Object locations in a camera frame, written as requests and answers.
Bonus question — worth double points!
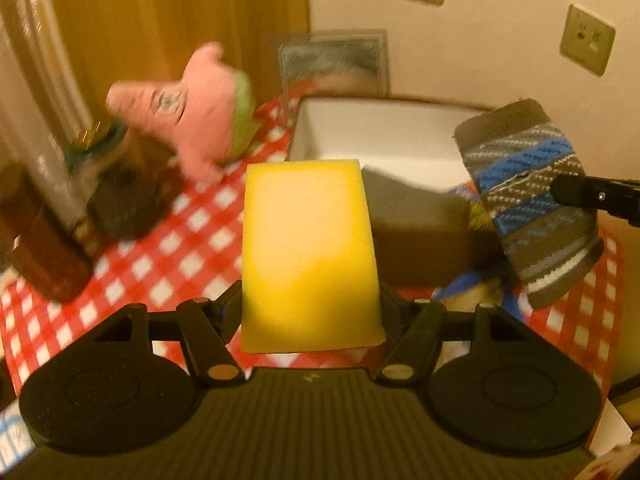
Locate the wooden wardrobe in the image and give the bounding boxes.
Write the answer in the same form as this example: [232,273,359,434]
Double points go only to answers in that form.
[45,0,311,126]

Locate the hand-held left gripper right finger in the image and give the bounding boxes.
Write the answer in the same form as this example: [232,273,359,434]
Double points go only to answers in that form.
[375,285,531,383]

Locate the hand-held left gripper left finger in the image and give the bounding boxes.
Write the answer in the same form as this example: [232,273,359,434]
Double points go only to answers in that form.
[92,280,246,386]

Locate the red checked tablecloth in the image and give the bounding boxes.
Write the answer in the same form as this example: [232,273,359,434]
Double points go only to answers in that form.
[0,95,626,466]

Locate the yellow sponge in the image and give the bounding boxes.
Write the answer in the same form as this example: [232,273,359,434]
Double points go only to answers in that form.
[240,158,386,354]

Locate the pink starfish plush toy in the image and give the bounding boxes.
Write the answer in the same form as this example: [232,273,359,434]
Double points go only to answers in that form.
[106,42,261,183]

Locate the striped grey blue sock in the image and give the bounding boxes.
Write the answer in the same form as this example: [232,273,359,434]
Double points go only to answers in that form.
[454,99,605,310]

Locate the brown wooden canister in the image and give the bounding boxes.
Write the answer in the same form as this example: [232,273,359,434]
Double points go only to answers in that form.
[0,160,96,303]

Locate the glass jar with dark contents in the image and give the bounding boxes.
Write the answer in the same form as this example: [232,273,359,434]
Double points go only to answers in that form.
[65,120,173,241]

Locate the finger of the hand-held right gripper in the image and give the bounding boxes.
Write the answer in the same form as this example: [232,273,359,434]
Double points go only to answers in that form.
[550,174,640,228]

